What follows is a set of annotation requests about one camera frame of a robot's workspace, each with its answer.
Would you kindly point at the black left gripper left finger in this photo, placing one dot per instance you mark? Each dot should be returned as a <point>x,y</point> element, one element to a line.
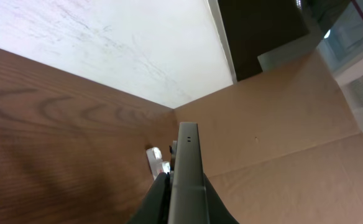
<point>154,208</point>

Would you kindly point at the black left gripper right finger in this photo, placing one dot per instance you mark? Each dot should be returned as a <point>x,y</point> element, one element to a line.
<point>217,211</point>

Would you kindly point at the bronze Galaxy smartphone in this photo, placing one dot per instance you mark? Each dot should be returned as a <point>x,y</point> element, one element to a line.
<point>188,200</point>

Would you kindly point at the white USB charger adapter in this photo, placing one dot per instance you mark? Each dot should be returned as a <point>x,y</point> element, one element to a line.
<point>154,155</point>

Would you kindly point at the white power strip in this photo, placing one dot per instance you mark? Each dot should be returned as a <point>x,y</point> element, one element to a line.
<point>158,167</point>

